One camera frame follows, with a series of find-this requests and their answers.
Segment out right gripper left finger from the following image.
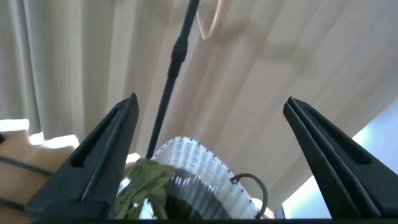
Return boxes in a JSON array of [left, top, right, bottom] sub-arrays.
[[25, 92, 140, 220]]

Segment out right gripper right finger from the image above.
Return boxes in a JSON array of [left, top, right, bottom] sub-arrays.
[[282, 96, 398, 218]]

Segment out pink clothes hanger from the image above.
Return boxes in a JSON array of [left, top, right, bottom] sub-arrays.
[[196, 0, 224, 41]]

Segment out white laundry basket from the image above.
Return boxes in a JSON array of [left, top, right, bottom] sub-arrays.
[[118, 136, 269, 220]]

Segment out black clothes rack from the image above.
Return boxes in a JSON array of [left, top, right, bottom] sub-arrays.
[[0, 0, 200, 212]]

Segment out green garment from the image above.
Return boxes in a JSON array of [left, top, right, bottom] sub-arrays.
[[114, 158, 175, 220]]

